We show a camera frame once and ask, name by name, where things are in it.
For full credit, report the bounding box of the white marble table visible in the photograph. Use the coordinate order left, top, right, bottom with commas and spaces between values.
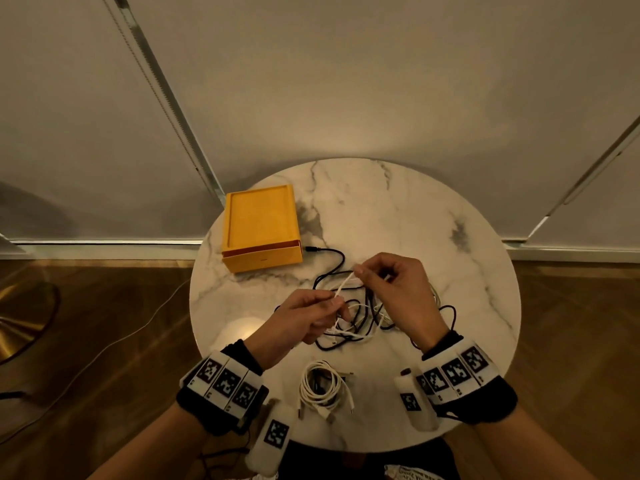
189, 157, 522, 453

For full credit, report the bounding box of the gold lamp base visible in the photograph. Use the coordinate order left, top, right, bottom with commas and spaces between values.
0, 280, 61, 365

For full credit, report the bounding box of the yellow box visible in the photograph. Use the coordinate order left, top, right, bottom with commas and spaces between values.
221, 183, 305, 274

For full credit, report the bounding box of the pile of cables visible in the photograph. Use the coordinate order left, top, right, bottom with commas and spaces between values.
272, 267, 459, 351

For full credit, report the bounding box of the person's left hand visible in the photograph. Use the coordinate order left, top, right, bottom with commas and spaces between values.
243, 288, 351, 371

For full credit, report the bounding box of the black left wristband with markers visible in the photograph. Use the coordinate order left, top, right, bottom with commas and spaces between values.
175, 339, 270, 437

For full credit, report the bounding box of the black wristband with markers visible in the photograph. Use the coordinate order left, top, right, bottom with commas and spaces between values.
175, 339, 270, 437
415, 330, 519, 425

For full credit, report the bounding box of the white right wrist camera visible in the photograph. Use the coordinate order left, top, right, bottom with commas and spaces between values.
393, 368, 440, 432

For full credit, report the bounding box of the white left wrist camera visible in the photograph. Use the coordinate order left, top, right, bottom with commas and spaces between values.
245, 402, 299, 478

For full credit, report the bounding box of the metal bottom rail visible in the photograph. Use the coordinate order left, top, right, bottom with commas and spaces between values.
0, 233, 203, 261
505, 238, 640, 265

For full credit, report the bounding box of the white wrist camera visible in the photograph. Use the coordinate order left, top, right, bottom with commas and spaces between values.
393, 368, 440, 432
245, 402, 299, 478

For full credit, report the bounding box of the short white cable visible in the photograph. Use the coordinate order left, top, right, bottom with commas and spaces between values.
329, 269, 396, 341

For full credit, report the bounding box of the person's right hand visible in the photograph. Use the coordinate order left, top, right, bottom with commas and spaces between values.
352, 252, 450, 353

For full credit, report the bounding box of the thin white floor cable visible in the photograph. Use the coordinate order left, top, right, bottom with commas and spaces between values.
0, 279, 191, 445

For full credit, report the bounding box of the person's left forearm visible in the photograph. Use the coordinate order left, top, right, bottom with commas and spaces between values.
89, 402, 211, 480

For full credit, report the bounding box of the person's right forearm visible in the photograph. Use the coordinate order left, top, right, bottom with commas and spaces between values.
472, 404, 596, 480

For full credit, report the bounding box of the black left camera cable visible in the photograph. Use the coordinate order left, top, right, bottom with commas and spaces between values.
199, 444, 251, 480

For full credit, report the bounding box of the black right wristband with markers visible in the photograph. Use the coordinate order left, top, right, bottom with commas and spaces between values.
415, 330, 519, 425

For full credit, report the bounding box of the metal blind track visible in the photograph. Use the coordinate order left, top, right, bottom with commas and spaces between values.
99, 0, 227, 205
527, 114, 640, 241

